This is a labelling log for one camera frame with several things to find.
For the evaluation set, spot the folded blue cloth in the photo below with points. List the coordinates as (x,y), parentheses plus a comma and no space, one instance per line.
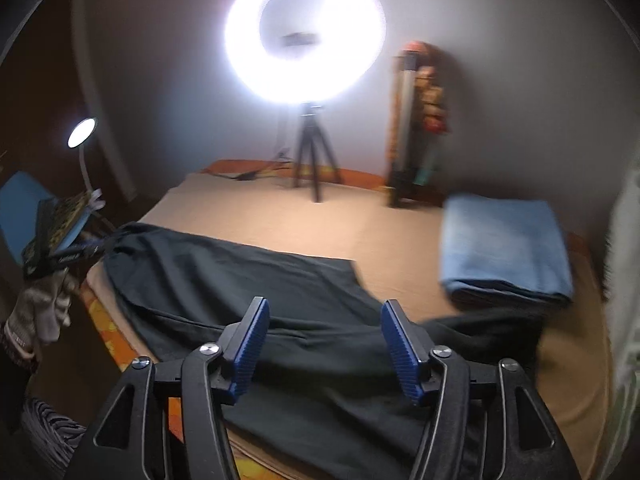
(500,245)

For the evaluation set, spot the person's left forearm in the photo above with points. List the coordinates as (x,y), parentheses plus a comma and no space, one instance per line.
(15,352)

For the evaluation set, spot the person's striped trouser leg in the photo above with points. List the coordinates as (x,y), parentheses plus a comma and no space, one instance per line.
(50,430)

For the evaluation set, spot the blue board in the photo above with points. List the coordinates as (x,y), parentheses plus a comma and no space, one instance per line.
(22,200)

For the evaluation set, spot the black pants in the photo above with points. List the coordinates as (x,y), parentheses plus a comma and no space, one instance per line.
(310,300)

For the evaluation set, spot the white green-striped pillow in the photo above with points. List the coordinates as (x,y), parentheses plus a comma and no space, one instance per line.
(625,240)

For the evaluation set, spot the bundle of rolled mats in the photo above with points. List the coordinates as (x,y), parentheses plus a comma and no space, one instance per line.
(407,135)

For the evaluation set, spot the black tripod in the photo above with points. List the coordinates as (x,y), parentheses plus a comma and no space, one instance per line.
(311,150)

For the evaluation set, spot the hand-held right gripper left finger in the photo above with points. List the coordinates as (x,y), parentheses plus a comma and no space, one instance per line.
(247,345)

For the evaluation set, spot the beige blanket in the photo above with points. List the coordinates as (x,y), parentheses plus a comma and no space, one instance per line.
(400,240)

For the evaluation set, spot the white desk lamp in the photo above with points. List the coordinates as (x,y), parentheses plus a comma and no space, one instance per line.
(81,131)

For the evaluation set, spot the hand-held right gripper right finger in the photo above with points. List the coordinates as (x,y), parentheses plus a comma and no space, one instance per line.
(400,350)

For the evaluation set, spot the person's left hand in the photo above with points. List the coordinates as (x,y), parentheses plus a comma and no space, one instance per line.
(37,305)

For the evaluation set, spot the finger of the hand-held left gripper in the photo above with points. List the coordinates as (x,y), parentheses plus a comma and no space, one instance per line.
(82,251)

